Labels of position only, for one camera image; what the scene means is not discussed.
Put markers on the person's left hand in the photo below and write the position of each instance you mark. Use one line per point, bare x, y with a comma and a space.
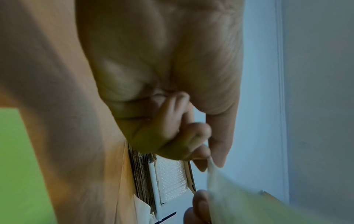
155, 54

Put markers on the person's right hand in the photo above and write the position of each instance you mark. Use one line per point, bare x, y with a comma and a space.
200, 207

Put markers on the translucent white wrap sheet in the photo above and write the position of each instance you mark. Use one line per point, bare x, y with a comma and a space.
249, 201

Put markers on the white bubble-wrapped panel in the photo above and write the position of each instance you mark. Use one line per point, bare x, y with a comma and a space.
171, 181

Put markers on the brown cardboard box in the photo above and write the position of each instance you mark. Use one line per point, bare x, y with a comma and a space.
63, 98

